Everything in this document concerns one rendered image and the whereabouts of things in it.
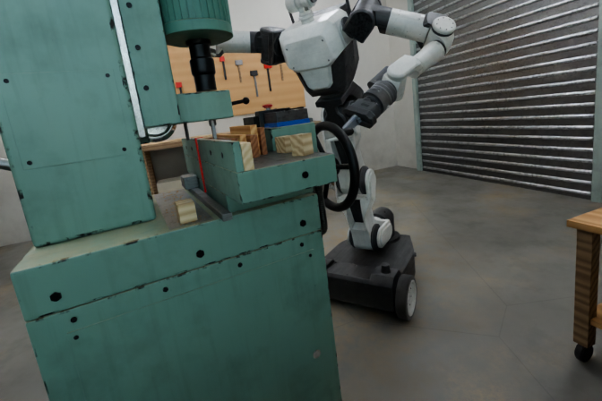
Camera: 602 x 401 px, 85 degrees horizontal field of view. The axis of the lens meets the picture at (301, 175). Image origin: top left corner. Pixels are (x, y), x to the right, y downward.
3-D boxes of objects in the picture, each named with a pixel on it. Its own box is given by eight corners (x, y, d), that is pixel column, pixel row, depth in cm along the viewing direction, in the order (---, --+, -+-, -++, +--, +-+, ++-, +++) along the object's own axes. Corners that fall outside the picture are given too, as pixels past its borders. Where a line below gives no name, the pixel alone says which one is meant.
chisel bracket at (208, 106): (235, 123, 85) (229, 89, 84) (178, 130, 79) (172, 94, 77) (227, 123, 92) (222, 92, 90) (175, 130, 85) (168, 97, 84)
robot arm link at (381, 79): (389, 115, 111) (409, 96, 114) (392, 92, 102) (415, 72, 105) (363, 100, 116) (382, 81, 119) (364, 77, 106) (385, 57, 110)
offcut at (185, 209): (181, 224, 66) (176, 205, 66) (177, 219, 70) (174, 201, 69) (197, 220, 68) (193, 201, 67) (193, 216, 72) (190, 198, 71)
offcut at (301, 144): (301, 153, 74) (298, 133, 73) (313, 153, 72) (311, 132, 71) (292, 156, 71) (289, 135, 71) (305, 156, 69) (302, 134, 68)
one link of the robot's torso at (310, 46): (316, 79, 170) (291, 6, 151) (380, 67, 152) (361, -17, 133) (291, 107, 150) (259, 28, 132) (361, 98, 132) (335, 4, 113)
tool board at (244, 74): (306, 106, 440) (297, 35, 423) (144, 126, 375) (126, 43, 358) (305, 106, 444) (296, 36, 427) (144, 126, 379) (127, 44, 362)
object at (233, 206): (313, 191, 79) (312, 175, 78) (228, 213, 70) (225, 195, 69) (256, 174, 114) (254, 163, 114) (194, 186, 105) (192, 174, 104)
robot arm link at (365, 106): (375, 135, 103) (399, 113, 106) (369, 111, 97) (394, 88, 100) (347, 125, 112) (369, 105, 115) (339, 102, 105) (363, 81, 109)
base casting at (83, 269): (322, 229, 79) (318, 192, 77) (22, 325, 53) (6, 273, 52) (257, 198, 118) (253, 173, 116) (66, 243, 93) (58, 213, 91)
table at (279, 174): (374, 173, 73) (372, 146, 71) (242, 205, 59) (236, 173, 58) (269, 156, 126) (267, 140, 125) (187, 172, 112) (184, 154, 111)
